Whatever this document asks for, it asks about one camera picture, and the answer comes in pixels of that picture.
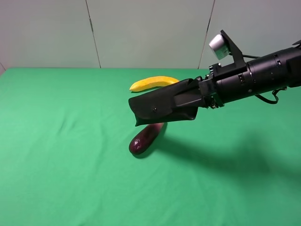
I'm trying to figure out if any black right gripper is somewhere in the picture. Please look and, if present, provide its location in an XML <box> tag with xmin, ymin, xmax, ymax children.
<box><xmin>174</xmin><ymin>63</ymin><xmax>224</xmax><ymax>109</ymax></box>

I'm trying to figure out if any black leather glasses case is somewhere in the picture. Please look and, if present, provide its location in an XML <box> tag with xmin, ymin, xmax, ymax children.
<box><xmin>128</xmin><ymin>79</ymin><xmax>198</xmax><ymax>126</ymax></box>

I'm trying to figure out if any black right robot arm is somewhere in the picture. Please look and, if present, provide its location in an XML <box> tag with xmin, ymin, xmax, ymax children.
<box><xmin>174</xmin><ymin>48</ymin><xmax>301</xmax><ymax>109</ymax></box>

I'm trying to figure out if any yellow banana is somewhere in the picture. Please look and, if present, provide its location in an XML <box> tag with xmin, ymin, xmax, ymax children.
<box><xmin>129</xmin><ymin>76</ymin><xmax>179</xmax><ymax>92</ymax></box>

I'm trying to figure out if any purple eggplant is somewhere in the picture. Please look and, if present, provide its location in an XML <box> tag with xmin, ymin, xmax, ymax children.
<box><xmin>128</xmin><ymin>123</ymin><xmax>166</xmax><ymax>155</ymax></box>

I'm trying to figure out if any green tablecloth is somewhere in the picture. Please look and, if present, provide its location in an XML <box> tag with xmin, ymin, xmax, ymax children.
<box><xmin>0</xmin><ymin>68</ymin><xmax>301</xmax><ymax>226</ymax></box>

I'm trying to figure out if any black right camera bracket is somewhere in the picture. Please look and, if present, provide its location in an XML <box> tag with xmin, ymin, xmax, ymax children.
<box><xmin>221</xmin><ymin>30</ymin><xmax>246</xmax><ymax>73</ymax></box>

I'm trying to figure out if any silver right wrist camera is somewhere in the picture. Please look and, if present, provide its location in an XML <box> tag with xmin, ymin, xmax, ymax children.
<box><xmin>209</xmin><ymin>34</ymin><xmax>230</xmax><ymax>60</ymax></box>

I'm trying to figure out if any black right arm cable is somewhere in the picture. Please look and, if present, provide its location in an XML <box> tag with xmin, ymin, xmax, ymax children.
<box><xmin>242</xmin><ymin>39</ymin><xmax>301</xmax><ymax>105</ymax></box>

